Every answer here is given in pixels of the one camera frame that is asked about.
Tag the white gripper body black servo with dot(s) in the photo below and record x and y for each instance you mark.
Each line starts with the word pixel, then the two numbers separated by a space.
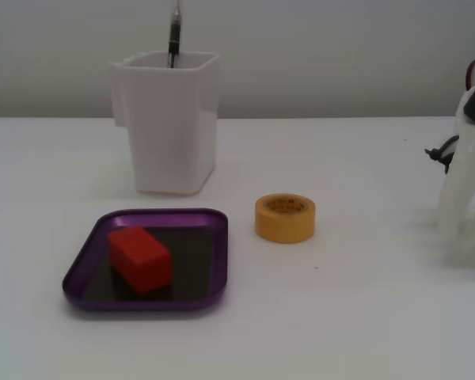
pixel 472 186

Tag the red ribbed cube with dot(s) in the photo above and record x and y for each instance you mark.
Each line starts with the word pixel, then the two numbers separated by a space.
pixel 142 257

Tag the yellow tape roll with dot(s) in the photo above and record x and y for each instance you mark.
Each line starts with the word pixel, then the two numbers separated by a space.
pixel 285 227

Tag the white plastic pen holder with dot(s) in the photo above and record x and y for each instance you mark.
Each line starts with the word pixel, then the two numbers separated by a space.
pixel 170 138

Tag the black clear ballpoint pen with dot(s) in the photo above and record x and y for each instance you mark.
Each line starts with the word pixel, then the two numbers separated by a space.
pixel 174 35

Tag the purple metal tray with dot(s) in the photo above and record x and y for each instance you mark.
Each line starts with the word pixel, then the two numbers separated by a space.
pixel 142 302

